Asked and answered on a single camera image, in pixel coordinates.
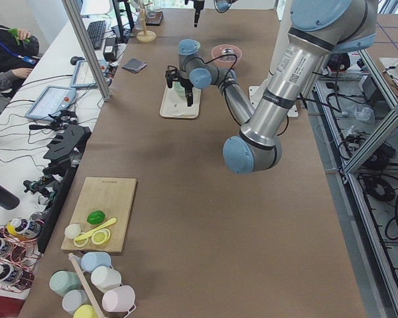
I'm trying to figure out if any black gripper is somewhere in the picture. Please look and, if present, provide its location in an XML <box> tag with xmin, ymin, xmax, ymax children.
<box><xmin>192</xmin><ymin>0</ymin><xmax>204</xmax><ymax>27</ymax></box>
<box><xmin>178</xmin><ymin>75</ymin><xmax>194</xmax><ymax>107</ymax></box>

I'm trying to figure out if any green bowl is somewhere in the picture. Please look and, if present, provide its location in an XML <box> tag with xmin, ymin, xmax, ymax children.
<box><xmin>173</xmin><ymin>81</ymin><xmax>185</xmax><ymax>92</ymax></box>
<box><xmin>176</xmin><ymin>90</ymin><xmax>186</xmax><ymax>98</ymax></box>

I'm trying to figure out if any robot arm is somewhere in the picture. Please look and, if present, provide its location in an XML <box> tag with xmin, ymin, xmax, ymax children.
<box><xmin>192</xmin><ymin>0</ymin><xmax>237</xmax><ymax>27</ymax></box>
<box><xmin>176</xmin><ymin>1</ymin><xmax>377</xmax><ymax>174</ymax></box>

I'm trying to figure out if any green bowl on tray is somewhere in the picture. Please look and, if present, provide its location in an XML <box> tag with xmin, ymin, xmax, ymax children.
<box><xmin>176</xmin><ymin>90</ymin><xmax>186</xmax><ymax>98</ymax></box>

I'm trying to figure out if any cream rectangular tray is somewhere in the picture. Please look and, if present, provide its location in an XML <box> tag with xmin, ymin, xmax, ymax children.
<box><xmin>159</xmin><ymin>87</ymin><xmax>202</xmax><ymax>119</ymax></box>

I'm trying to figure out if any black tray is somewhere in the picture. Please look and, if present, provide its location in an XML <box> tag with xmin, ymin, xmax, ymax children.
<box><xmin>146</xmin><ymin>11</ymin><xmax>163</xmax><ymax>26</ymax></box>

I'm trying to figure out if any metal scoop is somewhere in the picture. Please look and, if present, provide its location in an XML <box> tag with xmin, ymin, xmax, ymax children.
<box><xmin>221</xmin><ymin>48</ymin><xmax>235</xmax><ymax>56</ymax></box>

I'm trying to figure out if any pink bowl with ice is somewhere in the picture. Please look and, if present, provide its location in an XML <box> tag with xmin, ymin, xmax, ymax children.
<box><xmin>211</xmin><ymin>44</ymin><xmax>242</xmax><ymax>68</ymax></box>

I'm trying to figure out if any wooden mug tree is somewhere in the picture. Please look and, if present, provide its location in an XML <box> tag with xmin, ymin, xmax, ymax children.
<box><xmin>129</xmin><ymin>1</ymin><xmax>157</xmax><ymax>42</ymax></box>

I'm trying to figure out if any grey folded cloth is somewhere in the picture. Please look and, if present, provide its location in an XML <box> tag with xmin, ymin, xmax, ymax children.
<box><xmin>122</xmin><ymin>58</ymin><xmax>147</xmax><ymax>74</ymax></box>

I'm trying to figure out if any black keyboard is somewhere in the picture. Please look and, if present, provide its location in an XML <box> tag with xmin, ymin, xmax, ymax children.
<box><xmin>87</xmin><ymin>20</ymin><xmax>106</xmax><ymax>50</ymax></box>

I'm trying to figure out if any blue teach pendant far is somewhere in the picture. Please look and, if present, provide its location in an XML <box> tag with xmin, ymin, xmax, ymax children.
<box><xmin>70</xmin><ymin>60</ymin><xmax>97</xmax><ymax>89</ymax></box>

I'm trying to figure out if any blue teach pendant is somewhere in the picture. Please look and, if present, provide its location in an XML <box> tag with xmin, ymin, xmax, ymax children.
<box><xmin>70</xmin><ymin>60</ymin><xmax>97</xmax><ymax>89</ymax></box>
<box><xmin>25</xmin><ymin>85</ymin><xmax>76</xmax><ymax>121</ymax></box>

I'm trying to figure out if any wooden cutting board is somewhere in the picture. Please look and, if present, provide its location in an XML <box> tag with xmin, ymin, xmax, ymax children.
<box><xmin>60</xmin><ymin>176</ymin><xmax>137</xmax><ymax>256</ymax></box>

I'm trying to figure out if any blue teach pendant near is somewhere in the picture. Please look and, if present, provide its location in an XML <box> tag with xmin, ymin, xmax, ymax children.
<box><xmin>25</xmin><ymin>85</ymin><xmax>76</xmax><ymax>121</ymax></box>

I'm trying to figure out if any yellow plastic knife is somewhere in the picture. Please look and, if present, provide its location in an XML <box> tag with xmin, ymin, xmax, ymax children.
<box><xmin>74</xmin><ymin>217</ymin><xmax>117</xmax><ymax>240</ymax></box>

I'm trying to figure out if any green lime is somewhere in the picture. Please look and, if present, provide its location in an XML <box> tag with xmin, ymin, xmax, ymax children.
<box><xmin>87</xmin><ymin>210</ymin><xmax>105</xmax><ymax>225</ymax></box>

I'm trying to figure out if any lemon slice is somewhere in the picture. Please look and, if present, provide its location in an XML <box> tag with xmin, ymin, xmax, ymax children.
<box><xmin>73</xmin><ymin>238</ymin><xmax>89</xmax><ymax>248</ymax></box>
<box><xmin>91</xmin><ymin>228</ymin><xmax>111</xmax><ymax>245</ymax></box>

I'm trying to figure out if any seated person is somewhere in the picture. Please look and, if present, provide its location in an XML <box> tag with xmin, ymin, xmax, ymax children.
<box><xmin>0</xmin><ymin>25</ymin><xmax>40</xmax><ymax>97</ymax></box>

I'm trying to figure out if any white garlic bulb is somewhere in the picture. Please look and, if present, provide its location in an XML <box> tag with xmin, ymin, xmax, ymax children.
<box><xmin>64</xmin><ymin>223</ymin><xmax>82</xmax><ymax>239</ymax></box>

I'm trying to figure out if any blue mug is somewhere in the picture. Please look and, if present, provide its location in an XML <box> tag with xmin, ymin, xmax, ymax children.
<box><xmin>81</xmin><ymin>252</ymin><xmax>112</xmax><ymax>272</ymax></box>

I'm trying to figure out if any wooden mug rack stick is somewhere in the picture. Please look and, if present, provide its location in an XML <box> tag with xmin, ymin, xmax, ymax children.
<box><xmin>68</xmin><ymin>253</ymin><xmax>105</xmax><ymax>318</ymax></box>

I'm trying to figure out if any white mug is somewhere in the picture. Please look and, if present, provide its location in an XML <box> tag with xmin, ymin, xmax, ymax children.
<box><xmin>90</xmin><ymin>266</ymin><xmax>122</xmax><ymax>293</ymax></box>

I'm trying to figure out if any black water bottle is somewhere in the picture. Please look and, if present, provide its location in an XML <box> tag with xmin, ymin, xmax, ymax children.
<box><xmin>0</xmin><ymin>185</ymin><xmax>20</xmax><ymax>210</ymax></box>

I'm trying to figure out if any pink mug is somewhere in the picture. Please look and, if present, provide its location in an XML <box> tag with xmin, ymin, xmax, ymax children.
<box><xmin>102</xmin><ymin>285</ymin><xmax>136</xmax><ymax>312</ymax></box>

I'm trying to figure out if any green mug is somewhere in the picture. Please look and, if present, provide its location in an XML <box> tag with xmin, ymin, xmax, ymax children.
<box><xmin>49</xmin><ymin>270</ymin><xmax>82</xmax><ymax>297</ymax></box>

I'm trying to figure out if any grey mug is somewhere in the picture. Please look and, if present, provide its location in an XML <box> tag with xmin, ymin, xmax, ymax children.
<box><xmin>62</xmin><ymin>290</ymin><xmax>88</xmax><ymax>315</ymax></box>

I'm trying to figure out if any yellow mug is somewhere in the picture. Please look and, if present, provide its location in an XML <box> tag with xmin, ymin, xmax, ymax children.
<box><xmin>73</xmin><ymin>304</ymin><xmax>98</xmax><ymax>318</ymax></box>

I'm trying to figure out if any gripper camera mount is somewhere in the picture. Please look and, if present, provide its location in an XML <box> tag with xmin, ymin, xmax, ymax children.
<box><xmin>165</xmin><ymin>65</ymin><xmax>179</xmax><ymax>89</ymax></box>

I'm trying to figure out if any aluminium frame post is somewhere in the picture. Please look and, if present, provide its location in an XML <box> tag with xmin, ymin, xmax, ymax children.
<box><xmin>62</xmin><ymin>0</ymin><xmax>111</xmax><ymax>102</ymax></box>

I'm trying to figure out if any black stand bracket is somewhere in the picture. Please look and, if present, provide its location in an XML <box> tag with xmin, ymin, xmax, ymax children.
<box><xmin>42</xmin><ymin>125</ymin><xmax>92</xmax><ymax>177</ymax></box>

